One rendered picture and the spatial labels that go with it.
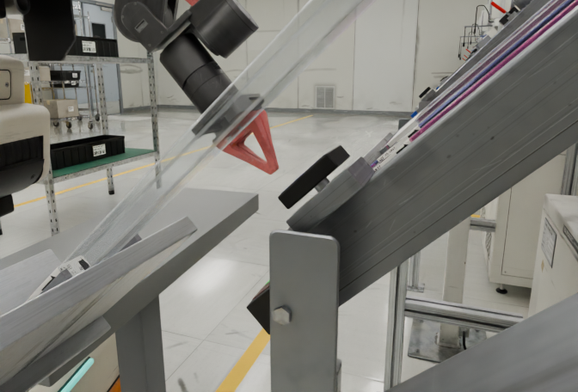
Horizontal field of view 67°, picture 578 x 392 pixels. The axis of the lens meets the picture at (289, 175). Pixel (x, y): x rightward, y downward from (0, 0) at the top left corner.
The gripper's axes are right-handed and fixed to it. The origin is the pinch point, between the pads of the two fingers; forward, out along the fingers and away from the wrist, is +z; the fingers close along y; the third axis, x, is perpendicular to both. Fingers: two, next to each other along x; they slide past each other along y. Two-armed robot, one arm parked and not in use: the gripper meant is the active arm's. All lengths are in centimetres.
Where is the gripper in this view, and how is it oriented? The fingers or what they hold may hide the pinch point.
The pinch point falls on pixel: (270, 166)
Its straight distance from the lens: 55.8
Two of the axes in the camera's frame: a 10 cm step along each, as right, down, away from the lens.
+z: 6.2, 7.8, -0.6
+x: -7.1, 5.9, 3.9
